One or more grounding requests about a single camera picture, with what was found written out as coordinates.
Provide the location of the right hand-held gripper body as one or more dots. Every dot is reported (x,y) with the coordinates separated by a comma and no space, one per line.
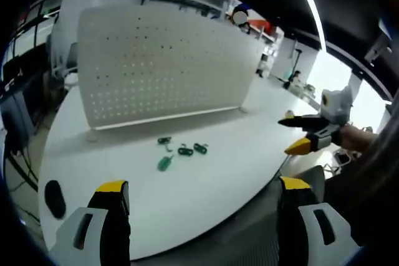
(336,104)

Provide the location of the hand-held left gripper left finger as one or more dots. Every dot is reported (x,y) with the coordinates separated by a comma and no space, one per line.
(93,225)

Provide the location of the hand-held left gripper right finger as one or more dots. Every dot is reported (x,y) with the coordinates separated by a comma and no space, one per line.
(307,222)

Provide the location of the green hook assembly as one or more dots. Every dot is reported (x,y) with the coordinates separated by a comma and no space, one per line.
(164,162)
(200,148)
(165,140)
(185,150)

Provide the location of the white perforated mounting plate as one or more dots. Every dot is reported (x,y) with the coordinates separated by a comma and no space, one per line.
(162,69)

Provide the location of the person's right hand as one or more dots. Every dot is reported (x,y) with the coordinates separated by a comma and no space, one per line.
(355,138)

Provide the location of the black kick scooter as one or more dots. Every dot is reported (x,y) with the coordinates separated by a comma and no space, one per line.
(291,69)

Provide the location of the white ceiling light strip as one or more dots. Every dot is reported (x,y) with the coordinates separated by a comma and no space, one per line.
(311,7)

